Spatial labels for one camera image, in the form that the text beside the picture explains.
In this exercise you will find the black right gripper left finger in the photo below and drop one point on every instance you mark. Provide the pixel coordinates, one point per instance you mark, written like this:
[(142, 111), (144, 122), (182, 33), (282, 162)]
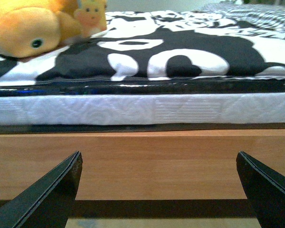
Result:
[(49, 201)]

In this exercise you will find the black and white patterned blanket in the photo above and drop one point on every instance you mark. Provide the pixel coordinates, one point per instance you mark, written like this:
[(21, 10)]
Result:
[(160, 45)]

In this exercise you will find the small yellow plush doll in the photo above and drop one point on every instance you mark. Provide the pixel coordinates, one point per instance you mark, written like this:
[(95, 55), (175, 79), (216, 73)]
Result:
[(91, 16)]

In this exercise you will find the wooden bed frame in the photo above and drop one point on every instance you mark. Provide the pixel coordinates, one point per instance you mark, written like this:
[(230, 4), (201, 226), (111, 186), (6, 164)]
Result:
[(141, 166)]

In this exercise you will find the striped grey white pillow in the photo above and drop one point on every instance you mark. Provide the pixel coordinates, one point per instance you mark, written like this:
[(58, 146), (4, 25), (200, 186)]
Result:
[(261, 15)]

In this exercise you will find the white quilted mattress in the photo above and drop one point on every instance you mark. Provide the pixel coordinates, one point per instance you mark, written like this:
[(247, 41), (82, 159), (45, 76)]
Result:
[(261, 108)]

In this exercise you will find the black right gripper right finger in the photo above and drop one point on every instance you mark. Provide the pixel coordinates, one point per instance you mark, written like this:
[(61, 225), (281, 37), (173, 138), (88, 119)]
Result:
[(264, 189)]

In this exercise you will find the orange plush dinosaur toy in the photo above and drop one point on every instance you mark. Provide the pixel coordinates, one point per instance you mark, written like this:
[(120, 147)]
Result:
[(32, 27)]

